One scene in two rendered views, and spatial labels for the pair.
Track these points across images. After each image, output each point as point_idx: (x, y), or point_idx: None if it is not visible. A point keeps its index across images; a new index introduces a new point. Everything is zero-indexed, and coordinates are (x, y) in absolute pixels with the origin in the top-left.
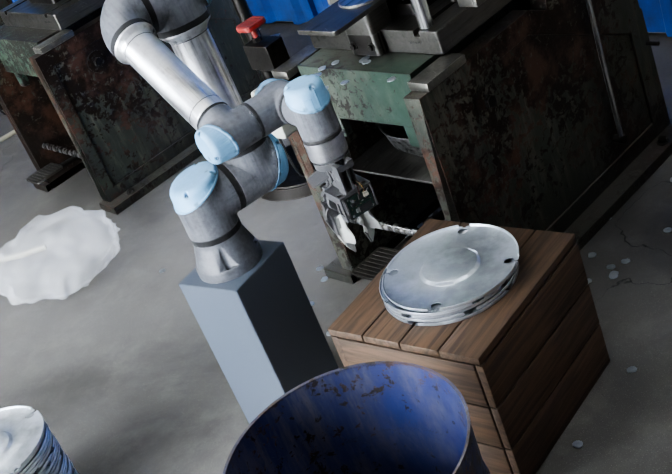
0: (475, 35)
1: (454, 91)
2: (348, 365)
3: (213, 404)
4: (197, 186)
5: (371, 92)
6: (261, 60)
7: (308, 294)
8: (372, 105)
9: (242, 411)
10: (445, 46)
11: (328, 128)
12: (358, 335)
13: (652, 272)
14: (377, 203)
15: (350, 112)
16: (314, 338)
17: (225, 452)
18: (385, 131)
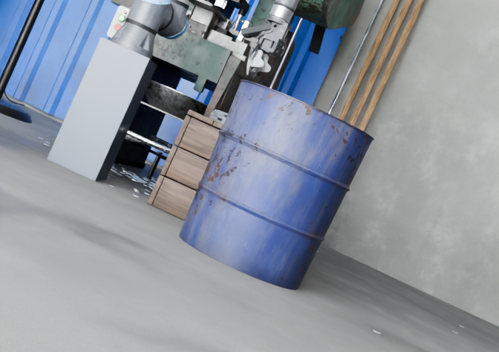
0: None
1: (242, 74)
2: (180, 137)
3: (4, 138)
4: None
5: (192, 50)
6: None
7: (40, 141)
8: (186, 56)
9: (32, 151)
10: (244, 54)
11: (295, 5)
12: (212, 119)
13: None
14: (281, 57)
15: (164, 54)
16: (126, 130)
17: (33, 156)
18: (148, 86)
